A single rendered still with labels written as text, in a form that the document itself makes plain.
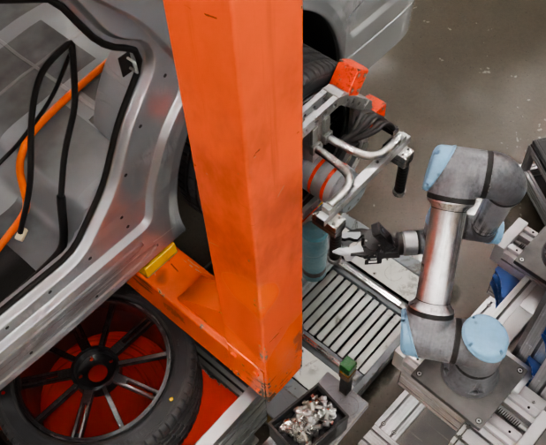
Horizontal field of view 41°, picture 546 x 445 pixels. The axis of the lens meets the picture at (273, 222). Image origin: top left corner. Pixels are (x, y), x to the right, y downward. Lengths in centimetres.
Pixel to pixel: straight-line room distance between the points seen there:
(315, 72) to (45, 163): 85
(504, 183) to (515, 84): 222
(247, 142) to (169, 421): 125
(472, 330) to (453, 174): 39
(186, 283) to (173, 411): 40
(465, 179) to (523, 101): 216
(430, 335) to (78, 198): 107
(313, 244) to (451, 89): 175
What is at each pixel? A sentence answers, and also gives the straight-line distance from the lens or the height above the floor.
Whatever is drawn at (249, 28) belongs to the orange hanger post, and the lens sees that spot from 113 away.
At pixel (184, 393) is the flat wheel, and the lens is 236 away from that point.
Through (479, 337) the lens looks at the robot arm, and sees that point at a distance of 186.
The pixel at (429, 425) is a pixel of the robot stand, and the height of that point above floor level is 21.
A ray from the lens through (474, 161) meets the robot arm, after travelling 178.
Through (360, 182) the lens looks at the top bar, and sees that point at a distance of 216.
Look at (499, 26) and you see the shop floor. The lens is 430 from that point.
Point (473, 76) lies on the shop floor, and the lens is 398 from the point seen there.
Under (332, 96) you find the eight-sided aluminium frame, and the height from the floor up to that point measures 112.
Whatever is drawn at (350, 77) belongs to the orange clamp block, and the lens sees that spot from 223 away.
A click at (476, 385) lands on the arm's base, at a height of 87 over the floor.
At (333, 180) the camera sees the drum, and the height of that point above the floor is 91.
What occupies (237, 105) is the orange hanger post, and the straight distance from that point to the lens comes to 121.
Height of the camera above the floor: 266
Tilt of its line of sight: 55 degrees down
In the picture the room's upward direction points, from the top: 3 degrees counter-clockwise
